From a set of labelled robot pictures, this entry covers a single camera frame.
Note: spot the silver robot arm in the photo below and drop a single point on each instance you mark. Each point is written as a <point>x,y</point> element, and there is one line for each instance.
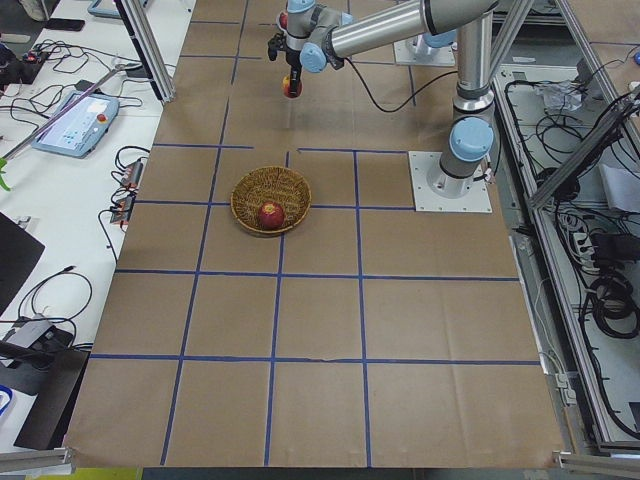
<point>313,36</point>

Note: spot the dark red basket apple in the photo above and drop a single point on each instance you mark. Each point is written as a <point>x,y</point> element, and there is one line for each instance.
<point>271,216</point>

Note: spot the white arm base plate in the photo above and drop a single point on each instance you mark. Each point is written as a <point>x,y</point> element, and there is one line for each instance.
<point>436,192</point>
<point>414,52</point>

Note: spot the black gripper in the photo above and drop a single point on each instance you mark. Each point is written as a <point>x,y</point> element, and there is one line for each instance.
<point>294,66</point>

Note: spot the red yellow apple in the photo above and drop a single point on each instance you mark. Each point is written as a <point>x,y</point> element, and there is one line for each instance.
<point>291,87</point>

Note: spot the woven wicker basket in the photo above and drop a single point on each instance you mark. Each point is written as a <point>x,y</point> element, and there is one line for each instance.
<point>271,200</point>

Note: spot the aluminium frame post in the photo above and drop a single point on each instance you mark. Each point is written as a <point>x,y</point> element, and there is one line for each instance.
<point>139,30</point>

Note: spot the blue teach pendant tablet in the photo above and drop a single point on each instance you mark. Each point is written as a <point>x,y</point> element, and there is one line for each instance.
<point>78,131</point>

